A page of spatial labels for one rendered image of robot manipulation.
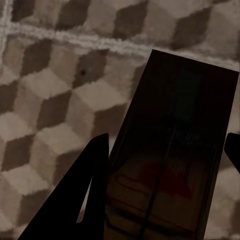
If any mousetrap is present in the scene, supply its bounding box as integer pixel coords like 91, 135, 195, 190
103, 49, 240, 240

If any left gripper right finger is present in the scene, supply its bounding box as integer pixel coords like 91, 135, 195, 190
224, 133, 240, 173

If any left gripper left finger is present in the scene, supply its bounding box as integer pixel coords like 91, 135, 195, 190
18, 133, 109, 240

